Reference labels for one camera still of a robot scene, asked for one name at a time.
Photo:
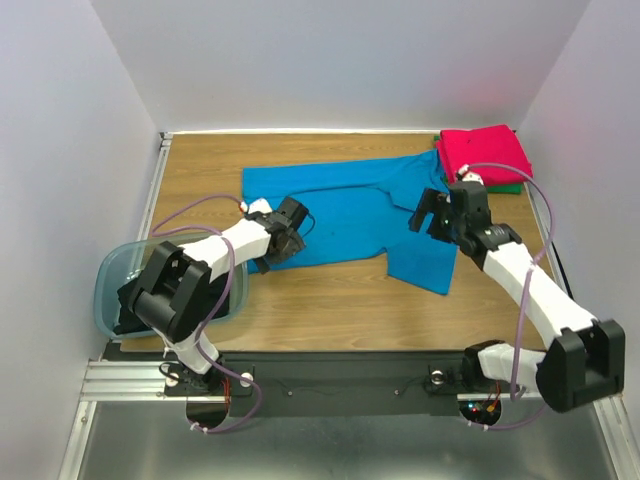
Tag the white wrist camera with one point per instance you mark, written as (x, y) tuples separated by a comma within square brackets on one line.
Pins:
[(260, 206), (467, 174)]

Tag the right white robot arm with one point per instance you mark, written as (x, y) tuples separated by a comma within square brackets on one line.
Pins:
[(583, 359)]

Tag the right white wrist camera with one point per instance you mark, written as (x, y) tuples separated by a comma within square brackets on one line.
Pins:
[(467, 174)]

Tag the black t shirt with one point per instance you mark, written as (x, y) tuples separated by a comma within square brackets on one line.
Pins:
[(128, 325)]

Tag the clear plastic bin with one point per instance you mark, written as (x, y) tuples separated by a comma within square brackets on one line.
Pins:
[(124, 264)]

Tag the aluminium frame rail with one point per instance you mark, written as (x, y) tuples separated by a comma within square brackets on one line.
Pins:
[(85, 416)]

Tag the folded green t shirt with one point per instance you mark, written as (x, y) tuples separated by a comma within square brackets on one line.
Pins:
[(505, 189)]

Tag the blue t shirt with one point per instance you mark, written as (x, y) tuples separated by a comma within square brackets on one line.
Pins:
[(361, 209)]

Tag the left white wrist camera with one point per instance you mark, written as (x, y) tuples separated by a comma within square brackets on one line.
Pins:
[(260, 206)]

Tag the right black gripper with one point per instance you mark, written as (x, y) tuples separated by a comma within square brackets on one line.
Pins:
[(439, 223)]

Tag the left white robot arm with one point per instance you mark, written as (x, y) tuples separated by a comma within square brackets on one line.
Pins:
[(181, 288)]

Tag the folded red t shirt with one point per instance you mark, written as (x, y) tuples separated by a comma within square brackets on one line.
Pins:
[(488, 151)]

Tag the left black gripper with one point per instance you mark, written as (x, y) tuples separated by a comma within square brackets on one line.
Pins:
[(295, 246)]

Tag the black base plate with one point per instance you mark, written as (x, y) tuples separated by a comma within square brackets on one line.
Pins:
[(341, 384)]

